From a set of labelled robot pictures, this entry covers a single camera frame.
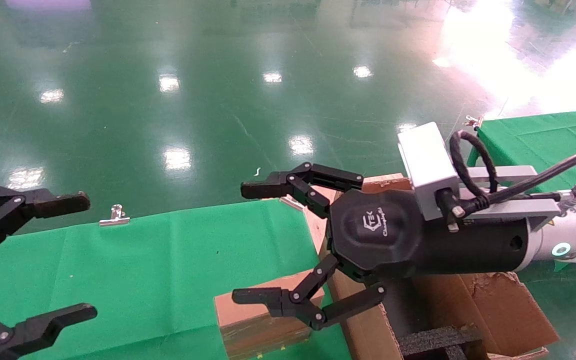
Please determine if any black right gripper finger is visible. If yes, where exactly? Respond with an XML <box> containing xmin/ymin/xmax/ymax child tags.
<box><xmin>232</xmin><ymin>254</ymin><xmax>387</xmax><ymax>331</ymax></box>

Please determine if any large green table cloth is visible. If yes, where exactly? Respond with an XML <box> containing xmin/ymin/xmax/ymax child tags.
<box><xmin>0</xmin><ymin>199</ymin><xmax>354</xmax><ymax>360</ymax></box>

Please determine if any black camera cable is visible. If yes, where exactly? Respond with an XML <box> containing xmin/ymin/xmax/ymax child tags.
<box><xmin>449</xmin><ymin>130</ymin><xmax>576</xmax><ymax>212</ymax></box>

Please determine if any black foam block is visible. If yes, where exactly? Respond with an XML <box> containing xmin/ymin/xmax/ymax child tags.
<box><xmin>398</xmin><ymin>326</ymin><xmax>484</xmax><ymax>360</ymax></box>

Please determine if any small brown cardboard box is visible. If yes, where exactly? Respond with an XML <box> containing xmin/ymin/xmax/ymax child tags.
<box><xmin>214</xmin><ymin>270</ymin><xmax>326</xmax><ymax>360</ymax></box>

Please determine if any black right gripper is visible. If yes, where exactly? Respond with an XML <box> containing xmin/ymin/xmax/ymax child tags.
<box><xmin>240</xmin><ymin>162</ymin><xmax>530</xmax><ymax>283</ymax></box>

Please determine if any silver camera mount bracket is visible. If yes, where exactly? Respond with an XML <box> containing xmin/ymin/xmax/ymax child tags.
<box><xmin>455</xmin><ymin>165</ymin><xmax>576</xmax><ymax>233</ymax></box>

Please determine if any large open cardboard carton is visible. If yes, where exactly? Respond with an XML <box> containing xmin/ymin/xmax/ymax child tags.
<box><xmin>313</xmin><ymin>172</ymin><xmax>561</xmax><ymax>360</ymax></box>

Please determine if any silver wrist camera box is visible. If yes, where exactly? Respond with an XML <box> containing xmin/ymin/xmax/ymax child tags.
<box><xmin>398</xmin><ymin>121</ymin><xmax>461</xmax><ymax>222</ymax></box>

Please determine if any small green table cloth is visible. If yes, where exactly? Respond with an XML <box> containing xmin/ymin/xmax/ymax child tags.
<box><xmin>467</xmin><ymin>107</ymin><xmax>576</xmax><ymax>273</ymax></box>

